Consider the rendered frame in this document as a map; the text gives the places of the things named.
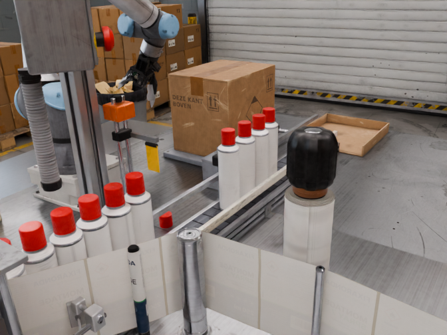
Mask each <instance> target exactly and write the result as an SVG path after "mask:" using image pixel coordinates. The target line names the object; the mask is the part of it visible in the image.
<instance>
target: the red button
mask: <svg viewBox="0 0 447 335"><path fill-rule="evenodd" d="M95 37H96V46H97V47H104V51H106V52H108V51H111V50H112V49H113V48H114V35H113V32H112V30H111V29H110V28H109V27H108V26H103V27H101V32H95Z"/></svg>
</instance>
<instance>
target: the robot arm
mask: <svg viewBox="0 0 447 335"><path fill-rule="evenodd" d="M108 1H109V2H111V3H112V4H113V5H114V6H116V7H117V8H118V9H120V10H121V11H122V12H123V14H121V15H120V16H119V18H118V31H119V33H120V34H121V35H122V36H125V37H135V38H141V39H143V41H142V45H141V47H140V54H139V57H138V60H137V62H136V64H135V65H133V66H131V67H130V69H129V70H128V72H127V73H126V76H124V77H123V79H122V80H121V81H120V82H119V83H118V84H119V85H118V89H120V88H122V87H123V86H124V85H125V84H127V83H128V82H129V81H132V82H135V83H136V85H137V86H139V87H141V86H142V88H144V87H146V85H147V83H148V82H150V84H148V85H147V91H148V93H147V100H148V101H150V107H151V108H152V107H153V105H154V102H155V99H156V93H157V87H158V83H157V80H156V76H155V74H154V72H159V70H160V69H161V66H160V65H159V64H158V62H157V61H158V59H159V56H160V55H161V53H163V50H162V49H163V47H164V44H165V42H166V39H173V38H174V37H175V36H176V35H177V34H178V31H179V28H180V25H179V22H178V19H177V18H176V16H174V15H172V14H169V13H165V12H163V11H161V10H159V9H158V8H157V7H156V6H155V5H154V4H152V3H151V2H150V1H149V0H108ZM41 77H42V78H41V82H42V88H43V89H42V90H43V94H44V97H45V98H44V99H45V103H46V104H45V105H46V108H47V114H48V117H49V118H48V119H49V124H50V128H51V135H52V139H53V144H54V149H55V154H56V159H57V165H58V169H59V175H74V174H76V167H75V159H74V156H73V149H72V144H71V137H70V133H69V126H68V122H67V115H66V110H65V103H64V99H63V92H62V88H61V81H60V77H59V75H58V74H57V73H52V74H41ZM14 102H15V107H16V109H17V111H18V113H20V115H22V117H24V118H25V119H27V120H28V117H27V112H26V106H25V101H24V98H23V92H22V89H21V83H20V81H19V88H18V90H17V91H16V93H15V97H14Z"/></svg>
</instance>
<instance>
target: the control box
mask: <svg viewBox="0 0 447 335"><path fill-rule="evenodd" d="M13 1H14V5H15V11H16V15H17V21H18V25H19V30H20V34H21V40H22V44H23V50H24V53H25V60H26V63H27V70H28V73H29V74H31V75H38V74H52V73H60V72H74V71H82V70H92V69H94V67H95V65H98V61H99V59H98V53H97V46H96V37H95V32H94V26H93V22H92V14H91V9H90V0H13Z"/></svg>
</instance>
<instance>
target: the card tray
mask: <svg viewBox="0 0 447 335"><path fill-rule="evenodd" d="M389 124H390V123H389V122H381V121H376V120H368V119H363V118H355V117H350V116H342V115H336V114H328V113H326V114H324V115H323V116H321V117H320V118H318V119H316V120H315V121H313V122H312V123H310V124H308V125H307V126H320V127H324V128H326V129H328V130H331V131H332V132H333V131H334V130H335V131H337V137H336V139H337V141H338V142H339V143H340V145H339V152H340V153H344V154H350V155H354V156H360V157H363V156H364V155H365V154H366V153H367V152H368V151H369V150H370V149H371V148H372V147H373V146H374V145H375V144H376V143H378V142H379V141H380V140H381V139H382V138H383V137H384V136H385V135H386V134H387V133H388V129H389Z"/></svg>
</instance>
